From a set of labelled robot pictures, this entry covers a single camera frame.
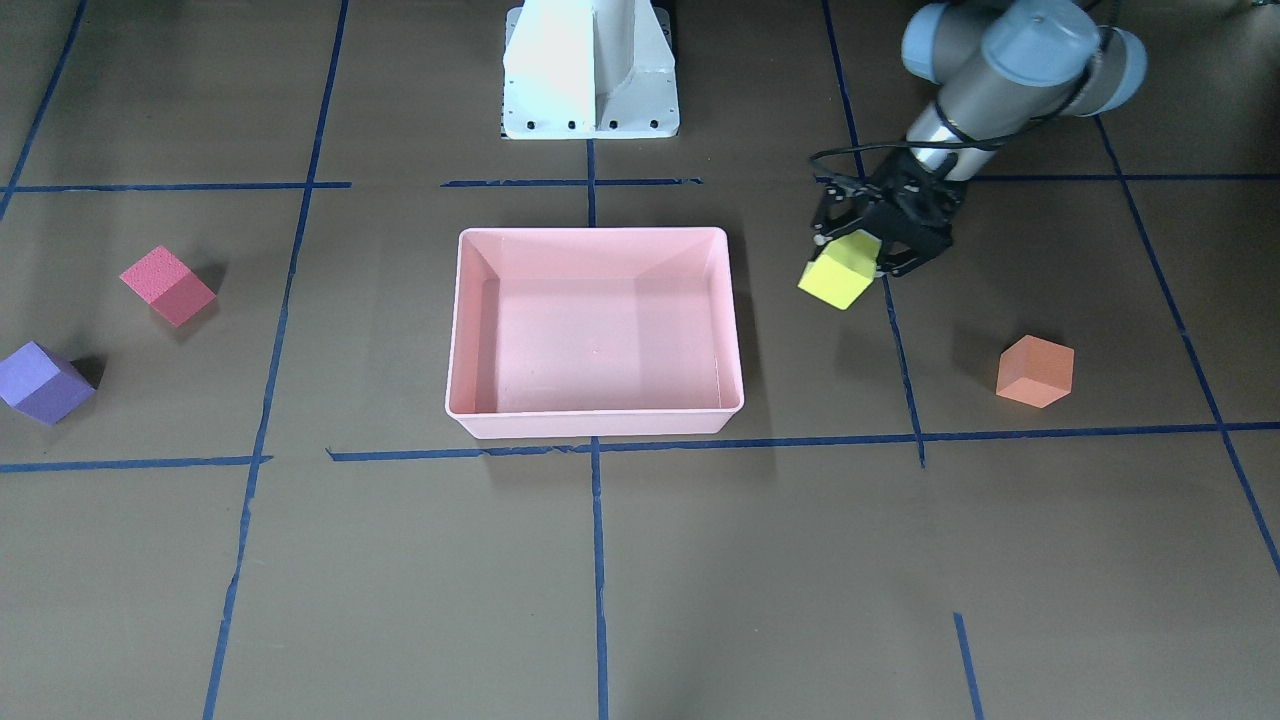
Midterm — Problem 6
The orange foam block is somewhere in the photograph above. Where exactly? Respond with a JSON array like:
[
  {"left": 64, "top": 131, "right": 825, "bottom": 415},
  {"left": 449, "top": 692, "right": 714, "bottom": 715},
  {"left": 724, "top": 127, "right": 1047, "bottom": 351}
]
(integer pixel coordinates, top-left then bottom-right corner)
[{"left": 995, "top": 334, "right": 1076, "bottom": 409}]

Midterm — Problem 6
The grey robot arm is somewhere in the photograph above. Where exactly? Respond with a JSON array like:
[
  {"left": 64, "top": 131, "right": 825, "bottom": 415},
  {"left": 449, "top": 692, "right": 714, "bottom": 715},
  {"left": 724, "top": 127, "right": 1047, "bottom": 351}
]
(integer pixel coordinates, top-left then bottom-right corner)
[{"left": 812, "top": 1, "right": 1149, "bottom": 277}]

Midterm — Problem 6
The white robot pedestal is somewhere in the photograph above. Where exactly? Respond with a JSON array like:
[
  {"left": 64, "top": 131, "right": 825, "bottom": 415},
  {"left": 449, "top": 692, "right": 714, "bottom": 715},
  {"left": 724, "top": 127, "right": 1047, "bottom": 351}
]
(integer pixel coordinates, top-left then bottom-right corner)
[{"left": 500, "top": 1, "right": 681, "bottom": 141}]

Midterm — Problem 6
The yellow foam block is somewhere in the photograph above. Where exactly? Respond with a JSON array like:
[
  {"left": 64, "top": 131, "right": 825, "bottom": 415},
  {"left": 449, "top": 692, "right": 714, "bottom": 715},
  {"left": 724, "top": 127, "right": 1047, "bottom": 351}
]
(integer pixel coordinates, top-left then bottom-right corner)
[{"left": 797, "top": 231, "right": 882, "bottom": 311}]

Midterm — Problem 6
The purple foam block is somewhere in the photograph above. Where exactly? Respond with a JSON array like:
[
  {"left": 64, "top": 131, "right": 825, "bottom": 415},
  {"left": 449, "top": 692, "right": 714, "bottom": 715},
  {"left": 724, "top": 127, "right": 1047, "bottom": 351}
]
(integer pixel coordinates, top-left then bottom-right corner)
[{"left": 1, "top": 341, "right": 95, "bottom": 427}]

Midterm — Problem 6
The red foam block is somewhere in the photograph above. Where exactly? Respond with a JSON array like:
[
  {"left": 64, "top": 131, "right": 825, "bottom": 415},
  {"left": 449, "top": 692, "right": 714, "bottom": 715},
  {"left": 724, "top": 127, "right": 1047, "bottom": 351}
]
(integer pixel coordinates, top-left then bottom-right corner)
[{"left": 119, "top": 245, "right": 216, "bottom": 327}]

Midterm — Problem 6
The pink plastic bin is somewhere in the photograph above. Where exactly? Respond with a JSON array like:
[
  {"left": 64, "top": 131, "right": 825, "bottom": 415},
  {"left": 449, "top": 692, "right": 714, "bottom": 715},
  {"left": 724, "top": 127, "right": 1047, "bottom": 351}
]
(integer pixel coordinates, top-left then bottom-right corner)
[{"left": 444, "top": 227, "right": 745, "bottom": 439}]

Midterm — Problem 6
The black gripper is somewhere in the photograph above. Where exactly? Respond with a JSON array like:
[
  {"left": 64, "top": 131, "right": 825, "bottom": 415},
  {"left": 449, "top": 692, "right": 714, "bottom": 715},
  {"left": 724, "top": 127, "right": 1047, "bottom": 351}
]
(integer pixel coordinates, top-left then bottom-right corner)
[{"left": 810, "top": 150, "right": 966, "bottom": 277}]

